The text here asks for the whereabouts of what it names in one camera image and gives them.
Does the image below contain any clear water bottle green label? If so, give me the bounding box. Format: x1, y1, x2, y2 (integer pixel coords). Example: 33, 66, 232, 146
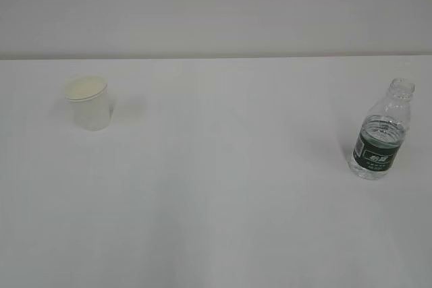
348, 78, 415, 180

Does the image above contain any white paper cup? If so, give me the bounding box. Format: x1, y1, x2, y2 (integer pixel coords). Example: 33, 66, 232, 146
65, 76, 111, 132

